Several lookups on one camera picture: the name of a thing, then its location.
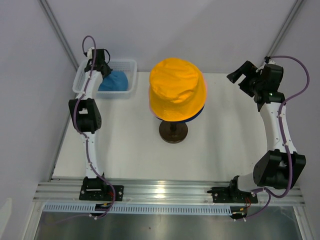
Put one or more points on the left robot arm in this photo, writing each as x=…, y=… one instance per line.
x=87, y=121

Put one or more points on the light blue bucket hat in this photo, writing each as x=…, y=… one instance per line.
x=116, y=81

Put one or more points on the white perforated plastic basket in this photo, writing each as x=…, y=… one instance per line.
x=128, y=66

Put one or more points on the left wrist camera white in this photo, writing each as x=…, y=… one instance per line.
x=88, y=54

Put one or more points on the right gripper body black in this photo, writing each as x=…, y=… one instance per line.
x=255, y=83

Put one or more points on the white slotted cable duct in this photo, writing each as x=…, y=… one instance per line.
x=128, y=208

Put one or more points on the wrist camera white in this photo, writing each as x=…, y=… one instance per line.
x=266, y=60
x=88, y=54

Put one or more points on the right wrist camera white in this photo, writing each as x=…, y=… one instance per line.
x=266, y=60

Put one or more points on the aluminium mounting rail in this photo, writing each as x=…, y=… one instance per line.
x=136, y=191

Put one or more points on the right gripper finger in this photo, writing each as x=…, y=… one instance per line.
x=249, y=72
x=234, y=76

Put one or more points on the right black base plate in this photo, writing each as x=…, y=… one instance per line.
x=231, y=195

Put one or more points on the pink bucket hat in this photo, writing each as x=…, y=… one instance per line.
x=185, y=90

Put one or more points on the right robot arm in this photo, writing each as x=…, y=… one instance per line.
x=279, y=169

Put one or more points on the right aluminium frame post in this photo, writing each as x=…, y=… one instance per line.
x=285, y=26

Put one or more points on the yellow bucket hat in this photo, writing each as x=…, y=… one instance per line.
x=173, y=66

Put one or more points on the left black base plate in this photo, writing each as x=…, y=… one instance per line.
x=102, y=193

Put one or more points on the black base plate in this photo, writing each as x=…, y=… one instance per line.
x=231, y=195
x=102, y=193

